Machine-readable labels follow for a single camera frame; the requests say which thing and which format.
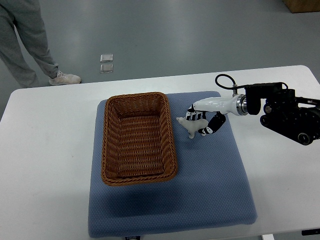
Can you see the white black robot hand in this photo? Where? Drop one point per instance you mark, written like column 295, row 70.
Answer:
column 237, row 105

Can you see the white toy bear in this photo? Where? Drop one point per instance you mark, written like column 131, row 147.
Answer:
column 193, row 126

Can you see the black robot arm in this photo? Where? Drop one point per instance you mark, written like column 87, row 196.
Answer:
column 297, row 118

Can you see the brown wicker basket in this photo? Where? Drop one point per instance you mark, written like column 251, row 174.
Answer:
column 138, row 145

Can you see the blue quilted mat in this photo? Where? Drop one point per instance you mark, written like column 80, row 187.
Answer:
column 210, row 189

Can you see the wooden box corner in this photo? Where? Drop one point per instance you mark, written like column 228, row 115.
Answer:
column 302, row 6

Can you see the upper metal floor plate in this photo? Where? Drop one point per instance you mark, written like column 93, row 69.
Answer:
column 106, row 57

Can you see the white sneaker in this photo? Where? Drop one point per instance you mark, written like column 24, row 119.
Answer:
column 64, row 79

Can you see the person in grey trousers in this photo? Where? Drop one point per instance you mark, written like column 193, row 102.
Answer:
column 22, row 18

